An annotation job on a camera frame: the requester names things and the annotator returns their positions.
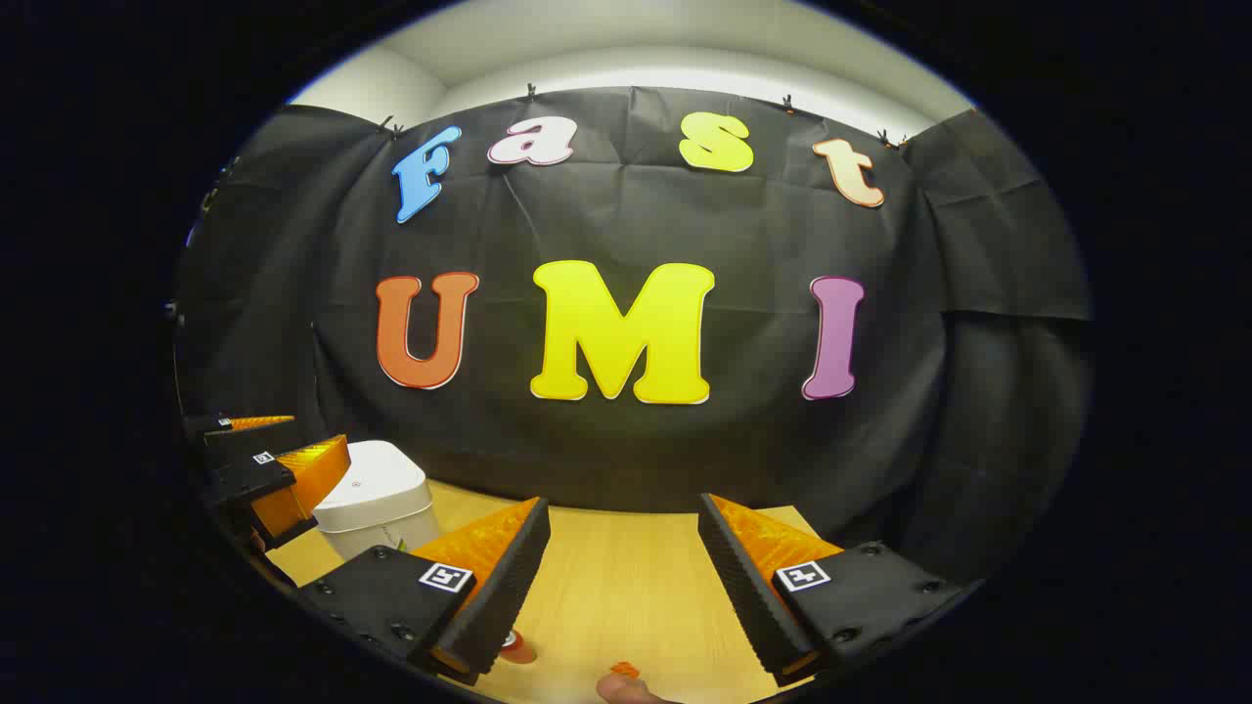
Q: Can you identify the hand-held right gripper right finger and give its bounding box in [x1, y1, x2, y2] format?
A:
[697, 493, 979, 687]

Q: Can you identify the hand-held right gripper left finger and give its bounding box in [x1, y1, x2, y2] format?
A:
[298, 496, 552, 685]

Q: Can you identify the wooden desktop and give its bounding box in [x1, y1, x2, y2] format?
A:
[264, 479, 844, 704]

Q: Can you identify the black backdrop cloth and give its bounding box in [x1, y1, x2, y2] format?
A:
[174, 86, 1095, 588]

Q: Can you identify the white desktop garbage bin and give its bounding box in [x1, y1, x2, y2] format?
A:
[313, 440, 443, 563]

